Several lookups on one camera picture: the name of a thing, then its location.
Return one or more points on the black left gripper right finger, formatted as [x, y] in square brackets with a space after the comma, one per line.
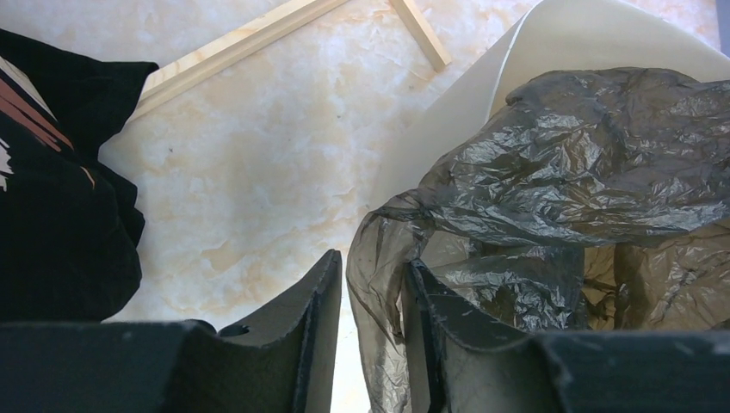
[462, 360]

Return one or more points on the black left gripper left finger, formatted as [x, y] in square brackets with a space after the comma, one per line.
[280, 358]

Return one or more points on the dark translucent trash bag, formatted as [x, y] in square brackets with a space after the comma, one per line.
[573, 160]

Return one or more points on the cream plastic trash bin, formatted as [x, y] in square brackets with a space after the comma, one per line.
[552, 36]

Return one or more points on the black hanging t-shirt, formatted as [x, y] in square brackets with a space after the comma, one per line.
[69, 225]

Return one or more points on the wooden clothes rack frame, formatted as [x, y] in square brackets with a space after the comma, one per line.
[195, 67]

